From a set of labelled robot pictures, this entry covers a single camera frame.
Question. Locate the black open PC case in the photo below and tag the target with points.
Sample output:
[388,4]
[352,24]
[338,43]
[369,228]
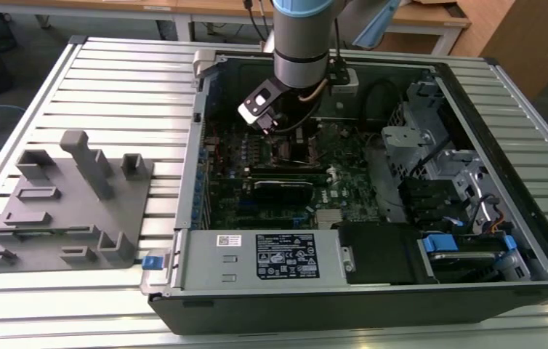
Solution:
[302,316]

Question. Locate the wooden cabinet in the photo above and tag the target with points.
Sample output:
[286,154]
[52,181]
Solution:
[534,36]

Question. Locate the black plastic fan holder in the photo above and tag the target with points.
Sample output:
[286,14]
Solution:
[424,200]

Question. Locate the grey power supply unit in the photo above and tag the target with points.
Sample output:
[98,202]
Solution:
[205,261]

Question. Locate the black RAM slot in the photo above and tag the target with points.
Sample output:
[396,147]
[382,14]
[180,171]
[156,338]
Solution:
[288,169]

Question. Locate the grey metal drive cage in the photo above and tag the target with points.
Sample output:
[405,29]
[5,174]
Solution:
[401,136]

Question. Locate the green motherboard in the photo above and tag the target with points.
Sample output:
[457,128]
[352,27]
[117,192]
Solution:
[350,181]

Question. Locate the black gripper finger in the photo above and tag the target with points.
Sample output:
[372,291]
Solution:
[309,145]

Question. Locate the black graphics card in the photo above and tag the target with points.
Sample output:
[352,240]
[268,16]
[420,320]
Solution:
[282,194]

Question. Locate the black plastic air shroud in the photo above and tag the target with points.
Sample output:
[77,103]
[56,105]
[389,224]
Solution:
[374,254]

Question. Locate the silver wrist camera black face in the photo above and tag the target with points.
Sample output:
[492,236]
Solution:
[258,105]

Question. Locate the pale blue teach pendant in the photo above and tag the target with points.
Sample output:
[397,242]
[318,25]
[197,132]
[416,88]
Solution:
[374,25]

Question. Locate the black CPU socket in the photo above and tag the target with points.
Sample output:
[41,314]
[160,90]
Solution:
[276,163]

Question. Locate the small square silver CPU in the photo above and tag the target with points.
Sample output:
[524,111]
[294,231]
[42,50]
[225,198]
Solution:
[285,151]

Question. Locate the blue case latch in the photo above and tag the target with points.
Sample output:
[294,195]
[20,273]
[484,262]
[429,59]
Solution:
[152,263]

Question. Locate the silver chipset heatsink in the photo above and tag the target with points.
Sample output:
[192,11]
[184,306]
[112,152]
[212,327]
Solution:
[329,216]

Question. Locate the small boxy wrist camera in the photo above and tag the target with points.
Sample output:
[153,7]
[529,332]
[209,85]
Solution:
[345,85]

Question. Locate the grey plastic parts rack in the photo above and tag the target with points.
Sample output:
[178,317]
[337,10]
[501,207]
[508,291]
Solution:
[74,203]

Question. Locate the blue disk carrier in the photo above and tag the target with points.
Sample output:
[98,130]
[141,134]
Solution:
[440,243]

